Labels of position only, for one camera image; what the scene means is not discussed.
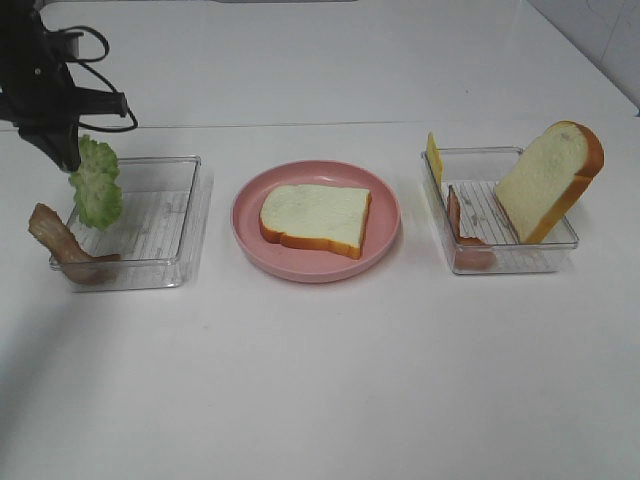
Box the green lettuce leaf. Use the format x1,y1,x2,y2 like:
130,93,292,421
69,135,123,231

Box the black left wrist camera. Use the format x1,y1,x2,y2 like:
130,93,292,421
72,87,129,117

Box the bacon strip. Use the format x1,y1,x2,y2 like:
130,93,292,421
28,203,121,285
447,186,496,271

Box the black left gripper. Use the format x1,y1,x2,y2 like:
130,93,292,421
1,1,81,173

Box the right clear plastic tray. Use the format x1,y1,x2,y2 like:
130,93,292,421
421,146,579,275

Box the pink round plate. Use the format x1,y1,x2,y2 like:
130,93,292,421
231,160,401,283

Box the left clear plastic tray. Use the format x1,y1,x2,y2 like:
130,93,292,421
49,156,213,292

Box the yellow cheese slice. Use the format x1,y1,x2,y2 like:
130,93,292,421
426,132,444,186

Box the clear plastic tray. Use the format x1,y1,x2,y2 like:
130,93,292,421
49,156,213,292
421,146,579,275

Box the bread slice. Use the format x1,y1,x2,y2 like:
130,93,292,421
259,184,372,260
495,121,604,244

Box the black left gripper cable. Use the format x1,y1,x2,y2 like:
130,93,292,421
44,25,139,132

